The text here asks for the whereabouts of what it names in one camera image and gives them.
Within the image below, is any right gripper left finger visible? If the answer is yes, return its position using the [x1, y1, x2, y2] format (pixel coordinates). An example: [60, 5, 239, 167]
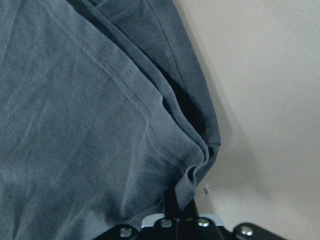
[163, 188, 181, 218]

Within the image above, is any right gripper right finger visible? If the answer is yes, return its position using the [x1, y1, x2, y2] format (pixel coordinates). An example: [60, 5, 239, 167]
[180, 199, 199, 219]

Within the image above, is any black graphic t-shirt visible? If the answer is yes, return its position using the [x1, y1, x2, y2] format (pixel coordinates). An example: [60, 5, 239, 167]
[0, 0, 220, 240]

